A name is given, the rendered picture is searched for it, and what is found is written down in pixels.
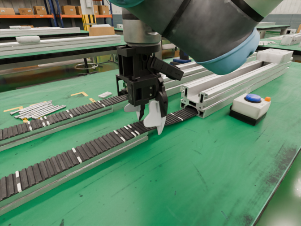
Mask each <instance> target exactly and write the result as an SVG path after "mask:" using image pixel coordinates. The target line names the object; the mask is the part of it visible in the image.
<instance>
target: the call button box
mask: <svg viewBox="0 0 301 226"><path fill-rule="evenodd" d="M246 95H247V93H245V94H243V95H241V96H239V97H237V98H236V99H234V100H233V104H232V105H231V106H230V110H231V111H230V114H229V116H231V117H234V118H236V119H238V120H241V121H243V122H246V123H248V124H250V125H253V126H255V125H257V124H258V123H259V122H260V121H261V120H262V119H264V118H265V116H266V114H267V111H268V109H269V106H270V104H271V101H270V102H267V101H265V100H264V99H263V98H261V100H260V101H250V100H248V99H246Z"/></svg>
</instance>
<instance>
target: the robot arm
mask: <svg viewBox="0 0 301 226"><path fill-rule="evenodd" d="M108 1H110V2H111V3H112V4H114V5H116V6H118V7H121V8H122V22H123V35H124V41H125V42H126V44H125V46H120V47H117V57H118V66H119V74H116V85H117V94H118V96H122V95H126V98H127V99H128V102H129V104H128V105H126V106H125V108H124V111H125V112H135V111H136V113H137V118H138V120H139V121H140V120H141V118H142V117H143V115H144V109H145V104H147V103H149V114H148V115H147V116H146V118H145V119H144V121H143V122H144V126H145V127H153V126H157V132H158V135H160V134H161V133H162V131H163V127H164V124H165V121H166V116H167V112H168V97H167V93H166V91H165V86H164V84H163V82H164V81H163V79H162V75H161V74H160V73H163V74H164V75H166V77H168V78H169V79H170V80H179V81H181V78H182V76H183V74H184V72H183V71H182V70H180V68H179V67H177V66H176V65H171V64H169V63H167V62H164V61H163V60H161V59H159V58H157V57H155V56H152V53H155V52H159V51H160V43H159V42H160V41H161V36H163V37H165V38H166V39H167V40H169V41H170V42H171V43H173V44H174V45H175V46H177V47H178V48H179V49H180V50H182V51H183V52H185V53H186V54H187V55H189V56H190V57H191V58H193V60H194V61H195V62H196V63H197V64H200V65H201V66H203V67H204V68H206V69H207V70H209V71H211V72H213V73H215V74H216V75H226V74H229V73H231V72H233V71H235V70H237V69H238V68H240V67H241V66H242V65H243V64H244V63H246V61H247V58H248V57H249V56H250V55H252V54H253V53H254V52H255V50H256V49H257V47H258V44H259V41H260V34H259V33H258V31H257V29H256V26H257V25H258V24H259V23H260V21H261V20H262V19H263V18H265V17H266V16H267V15H268V14H269V13H270V12H272V11H273V10H274V9H275V8H276V7H277V6H278V5H279V4H280V3H281V2H282V1H283V0H108ZM119 80H123V81H124V82H123V87H124V89H121V91H119V83H118V81H119ZM154 98H155V100H152V99H154ZM149 100H152V101H150V102H149Z"/></svg>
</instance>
